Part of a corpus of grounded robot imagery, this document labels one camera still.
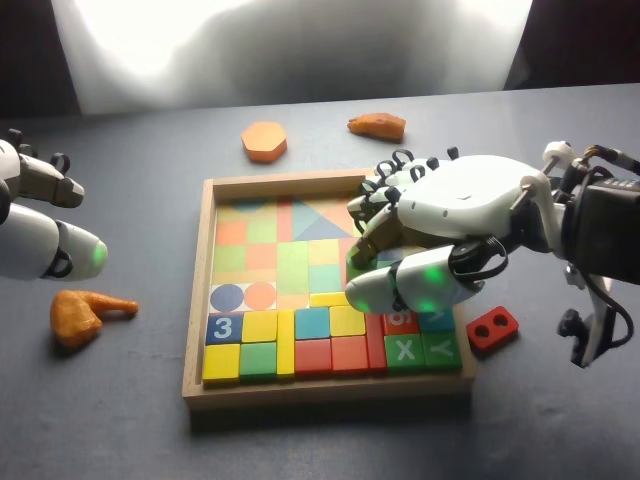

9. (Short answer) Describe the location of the red block with two holes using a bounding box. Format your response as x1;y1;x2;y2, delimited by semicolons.
465;305;520;357

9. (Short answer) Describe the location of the grey table cloth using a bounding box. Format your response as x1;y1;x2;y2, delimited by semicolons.
0;82;640;480

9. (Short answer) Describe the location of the toy chicken drumstick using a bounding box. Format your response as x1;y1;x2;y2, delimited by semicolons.
49;289;140;349

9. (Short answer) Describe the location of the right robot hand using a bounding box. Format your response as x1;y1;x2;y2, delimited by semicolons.
344;146;551;314

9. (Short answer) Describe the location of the white backdrop screen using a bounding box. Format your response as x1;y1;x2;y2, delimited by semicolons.
49;0;535;117

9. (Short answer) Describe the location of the wooden puzzle tray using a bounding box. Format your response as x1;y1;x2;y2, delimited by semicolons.
181;168;476;414

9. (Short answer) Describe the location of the black backdrop curtain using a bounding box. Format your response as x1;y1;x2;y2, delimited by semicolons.
0;0;81;121
502;0;640;92

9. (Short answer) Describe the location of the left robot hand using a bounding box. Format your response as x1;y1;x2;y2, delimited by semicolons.
0;128;109;281

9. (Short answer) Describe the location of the orange hexagonal toy slice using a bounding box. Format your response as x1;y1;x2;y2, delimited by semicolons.
240;120;289;165

